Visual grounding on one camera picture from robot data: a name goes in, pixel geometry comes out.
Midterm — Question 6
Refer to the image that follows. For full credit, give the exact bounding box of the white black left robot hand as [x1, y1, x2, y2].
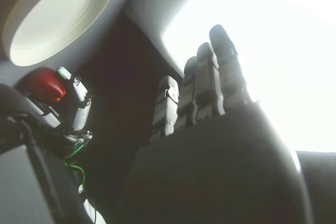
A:
[0, 24, 313, 224]

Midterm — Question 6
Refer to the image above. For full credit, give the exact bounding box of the dark red toy apple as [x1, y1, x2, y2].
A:
[25, 67, 67, 103]

